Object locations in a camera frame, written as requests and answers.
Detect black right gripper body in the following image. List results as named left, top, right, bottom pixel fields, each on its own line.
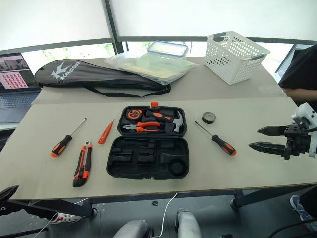
left=283, top=124, right=312, bottom=161

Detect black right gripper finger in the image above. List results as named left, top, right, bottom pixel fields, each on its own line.
left=248, top=141, right=286, bottom=157
left=257, top=125, right=289, bottom=136

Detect orange black screwdriver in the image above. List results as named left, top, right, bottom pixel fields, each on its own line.
left=194, top=120, right=237, bottom=157
left=50, top=118, right=87, bottom=158

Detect black electrical tape roll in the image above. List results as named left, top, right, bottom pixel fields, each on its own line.
left=201, top=111, right=217, bottom=124

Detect black tool case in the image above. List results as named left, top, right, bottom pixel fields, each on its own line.
left=106, top=101, right=190, bottom=180

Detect orange voltage tester pen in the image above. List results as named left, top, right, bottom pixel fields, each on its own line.
left=97, top=119, right=115, bottom=145

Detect orange black utility knife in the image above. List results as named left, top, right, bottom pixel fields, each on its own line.
left=72, top=140, right=93, bottom=188

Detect person's dark sneaker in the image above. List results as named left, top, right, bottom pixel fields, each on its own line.
left=289, top=194, right=317, bottom=225

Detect person in black shirt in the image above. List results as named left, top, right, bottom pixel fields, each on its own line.
left=278, top=44, right=317, bottom=113

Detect white perforated plastic basket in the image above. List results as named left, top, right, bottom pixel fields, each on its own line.
left=204, top=31, right=271, bottom=86

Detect silver robot right knee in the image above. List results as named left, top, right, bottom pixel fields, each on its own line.
left=175, top=208, right=203, bottom=238

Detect silver robot knee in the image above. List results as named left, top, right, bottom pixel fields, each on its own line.
left=175, top=208, right=203, bottom=238
left=113, top=219, right=150, bottom=238

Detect clear plastic bag with papers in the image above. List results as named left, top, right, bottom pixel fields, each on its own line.
left=104, top=53, right=199, bottom=85

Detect clear food container blue rim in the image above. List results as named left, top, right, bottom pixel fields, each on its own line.
left=147, top=40, right=190, bottom=60

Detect orange black tape measure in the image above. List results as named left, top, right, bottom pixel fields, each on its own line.
left=126, top=108, right=143, bottom=121

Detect silver robot left knee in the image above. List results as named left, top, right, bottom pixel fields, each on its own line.
left=113, top=219, right=150, bottom=238

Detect black Kason racket bag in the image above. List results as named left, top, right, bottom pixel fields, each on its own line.
left=34, top=59, right=172, bottom=98

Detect red white sneaker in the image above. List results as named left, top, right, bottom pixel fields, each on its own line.
left=48, top=211, right=83, bottom=225

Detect dark laptop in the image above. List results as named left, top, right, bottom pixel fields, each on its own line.
left=0, top=52, right=42, bottom=124

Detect black object with white mark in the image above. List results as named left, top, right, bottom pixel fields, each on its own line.
left=0, top=184, right=20, bottom=217

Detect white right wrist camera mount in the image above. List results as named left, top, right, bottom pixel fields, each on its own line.
left=291, top=102, right=317, bottom=158

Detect hammer with orange black handle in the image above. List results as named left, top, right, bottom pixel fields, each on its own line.
left=145, top=110, right=186, bottom=133

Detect orange handled pliers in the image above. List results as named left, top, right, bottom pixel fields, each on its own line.
left=122, top=121, right=162, bottom=133

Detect white cable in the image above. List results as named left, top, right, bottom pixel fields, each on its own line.
left=159, top=192, right=178, bottom=237

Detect dark window frame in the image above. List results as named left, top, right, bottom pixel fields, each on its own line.
left=0, top=0, right=317, bottom=60

